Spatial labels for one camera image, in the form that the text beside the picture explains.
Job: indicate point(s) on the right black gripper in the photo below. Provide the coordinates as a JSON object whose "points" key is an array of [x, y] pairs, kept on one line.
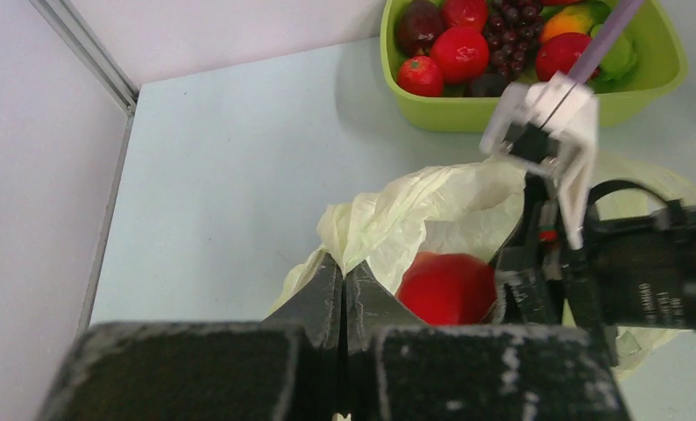
{"points": [[630, 272]]}

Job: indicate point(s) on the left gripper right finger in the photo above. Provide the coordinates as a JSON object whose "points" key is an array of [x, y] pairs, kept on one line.
{"points": [[369, 306]]}

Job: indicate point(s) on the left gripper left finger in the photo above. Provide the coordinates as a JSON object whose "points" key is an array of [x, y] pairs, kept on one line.
{"points": [[317, 306]]}

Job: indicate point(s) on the red fake apple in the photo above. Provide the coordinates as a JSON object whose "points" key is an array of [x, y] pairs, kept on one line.
{"points": [[448, 289]]}

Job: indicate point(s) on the pale green plastic bag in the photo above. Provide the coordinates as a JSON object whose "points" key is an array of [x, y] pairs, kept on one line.
{"points": [[470, 208]]}

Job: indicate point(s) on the green fake starfruit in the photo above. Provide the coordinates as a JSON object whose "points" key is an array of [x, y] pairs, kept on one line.
{"points": [[618, 61]]}

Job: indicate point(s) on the red fake fruit lower right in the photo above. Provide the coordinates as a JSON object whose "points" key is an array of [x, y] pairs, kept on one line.
{"points": [[559, 54]]}

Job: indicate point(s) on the red fake fruit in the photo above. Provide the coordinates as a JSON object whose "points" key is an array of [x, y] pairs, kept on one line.
{"points": [[466, 13], [461, 53], [559, 54]]}

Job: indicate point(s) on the fake strawberry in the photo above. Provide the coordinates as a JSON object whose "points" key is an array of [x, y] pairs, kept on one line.
{"points": [[421, 76]]}

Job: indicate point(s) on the yellow green fake mango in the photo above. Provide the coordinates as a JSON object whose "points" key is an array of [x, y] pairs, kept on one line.
{"points": [[577, 17]]}

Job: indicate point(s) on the fake grape bunch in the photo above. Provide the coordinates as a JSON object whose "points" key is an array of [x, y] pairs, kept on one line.
{"points": [[511, 32]]}

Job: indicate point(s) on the red fake fruit middle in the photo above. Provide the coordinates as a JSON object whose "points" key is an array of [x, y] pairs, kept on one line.
{"points": [[461, 53]]}

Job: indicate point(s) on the dark red fake plum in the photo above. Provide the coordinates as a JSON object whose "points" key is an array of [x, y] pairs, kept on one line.
{"points": [[419, 26]]}

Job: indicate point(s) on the red fake fruit top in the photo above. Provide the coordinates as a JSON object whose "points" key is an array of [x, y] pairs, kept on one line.
{"points": [[466, 13]]}

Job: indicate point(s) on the green plastic fruit bowl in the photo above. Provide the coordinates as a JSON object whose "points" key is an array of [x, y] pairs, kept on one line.
{"points": [[661, 66]]}

